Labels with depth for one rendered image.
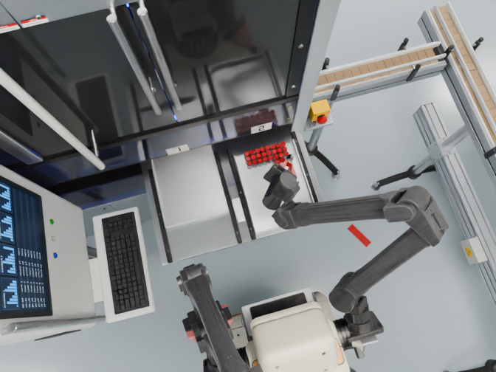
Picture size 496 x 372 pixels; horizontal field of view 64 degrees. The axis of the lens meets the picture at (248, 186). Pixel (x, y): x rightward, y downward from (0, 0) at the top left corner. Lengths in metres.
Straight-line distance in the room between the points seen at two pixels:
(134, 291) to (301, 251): 1.16
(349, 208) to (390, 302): 1.59
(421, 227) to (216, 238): 0.88
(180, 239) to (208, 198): 0.20
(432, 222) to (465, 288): 1.80
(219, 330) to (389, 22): 2.74
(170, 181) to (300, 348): 0.91
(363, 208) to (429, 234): 0.16
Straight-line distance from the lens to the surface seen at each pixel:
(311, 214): 1.14
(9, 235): 1.31
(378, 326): 1.34
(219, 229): 1.63
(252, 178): 1.67
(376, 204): 1.02
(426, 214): 0.98
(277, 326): 1.14
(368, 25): 3.25
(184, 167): 1.71
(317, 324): 1.13
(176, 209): 1.66
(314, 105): 1.65
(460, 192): 2.25
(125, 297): 1.73
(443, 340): 2.71
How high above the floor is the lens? 2.48
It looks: 74 degrees down
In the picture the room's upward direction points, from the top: 3 degrees counter-clockwise
